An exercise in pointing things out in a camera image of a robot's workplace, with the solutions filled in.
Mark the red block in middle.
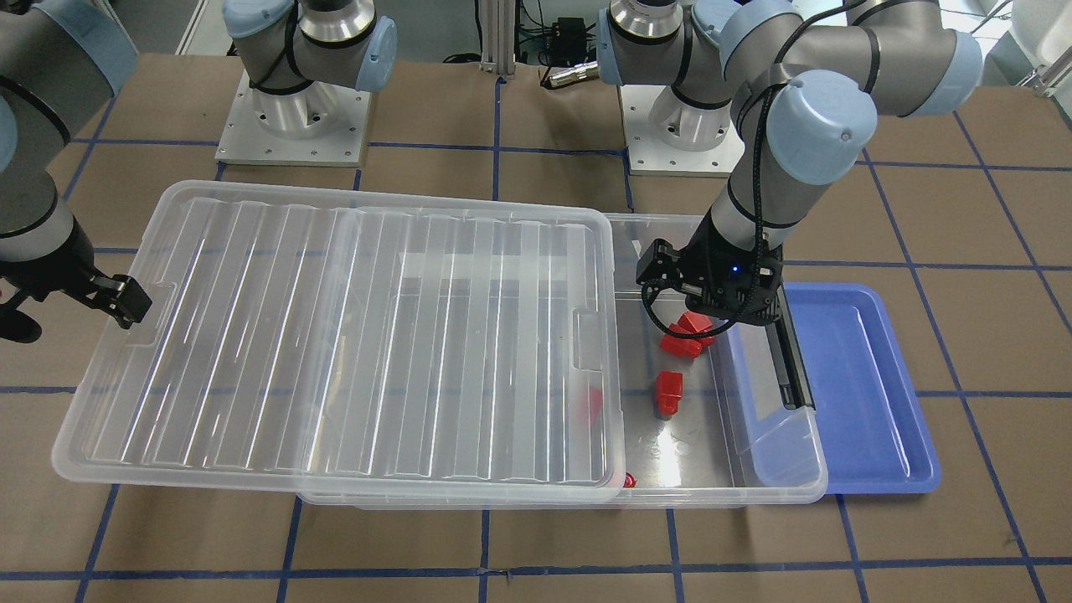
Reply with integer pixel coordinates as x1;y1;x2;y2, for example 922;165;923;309
654;370;684;417

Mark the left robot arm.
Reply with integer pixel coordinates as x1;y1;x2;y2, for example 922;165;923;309
595;1;984;333

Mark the red block near gripper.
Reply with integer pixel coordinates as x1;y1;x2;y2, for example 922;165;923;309
659;312;716;359

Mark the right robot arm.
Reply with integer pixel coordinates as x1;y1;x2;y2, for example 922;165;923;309
1;1;398;343

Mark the red block under lid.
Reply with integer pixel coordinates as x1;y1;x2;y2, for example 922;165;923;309
574;386;604;429

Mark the clear plastic storage box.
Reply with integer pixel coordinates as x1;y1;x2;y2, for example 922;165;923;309
295;211;830;508

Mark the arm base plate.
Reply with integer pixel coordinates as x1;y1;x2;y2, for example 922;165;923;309
619;85;745;177
215;73;373;168

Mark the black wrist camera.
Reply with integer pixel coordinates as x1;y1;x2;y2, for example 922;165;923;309
636;238;704;296

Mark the clear plastic box lid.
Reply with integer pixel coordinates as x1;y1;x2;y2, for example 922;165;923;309
51;180;626;505

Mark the blue plastic tray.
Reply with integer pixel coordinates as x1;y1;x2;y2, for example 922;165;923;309
727;281;942;495

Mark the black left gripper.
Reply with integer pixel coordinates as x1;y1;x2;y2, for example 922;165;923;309
687;220;781;326

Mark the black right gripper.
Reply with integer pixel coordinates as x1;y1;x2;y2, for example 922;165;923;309
1;221;152;344

